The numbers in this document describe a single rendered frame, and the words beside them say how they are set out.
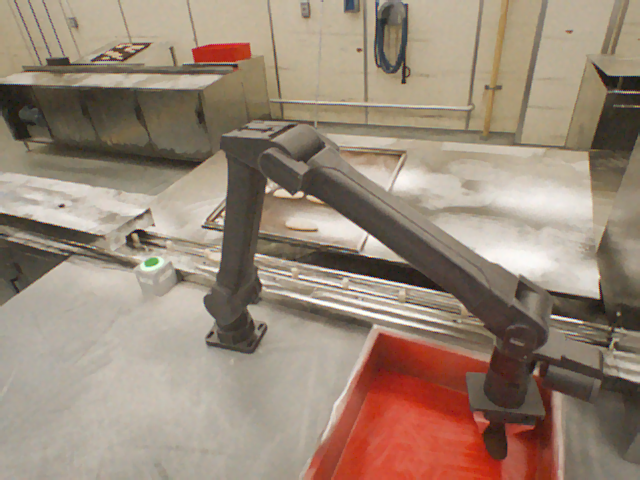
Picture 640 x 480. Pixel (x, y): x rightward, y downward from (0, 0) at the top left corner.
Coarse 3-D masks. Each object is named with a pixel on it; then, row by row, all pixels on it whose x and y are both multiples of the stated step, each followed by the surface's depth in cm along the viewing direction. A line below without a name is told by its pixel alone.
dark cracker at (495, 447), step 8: (496, 424) 66; (488, 432) 65; (496, 432) 65; (504, 432) 65; (488, 440) 64; (496, 440) 64; (504, 440) 64; (488, 448) 63; (496, 448) 63; (504, 448) 63; (496, 456) 62; (504, 456) 62
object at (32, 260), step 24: (72, 192) 169; (96, 192) 168; (120, 192) 166; (0, 240) 145; (24, 240) 138; (0, 264) 157; (24, 264) 147; (48, 264) 140; (0, 288) 170; (24, 288) 159
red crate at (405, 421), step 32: (384, 384) 78; (416, 384) 77; (384, 416) 72; (416, 416) 72; (448, 416) 71; (352, 448) 68; (384, 448) 67; (416, 448) 67; (448, 448) 66; (480, 448) 66; (512, 448) 66
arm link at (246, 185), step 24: (240, 144) 56; (264, 144) 54; (288, 144) 53; (312, 144) 57; (240, 168) 60; (240, 192) 63; (264, 192) 66; (240, 216) 66; (240, 240) 70; (240, 264) 73; (216, 288) 77; (240, 288) 78; (216, 312) 81; (240, 312) 81
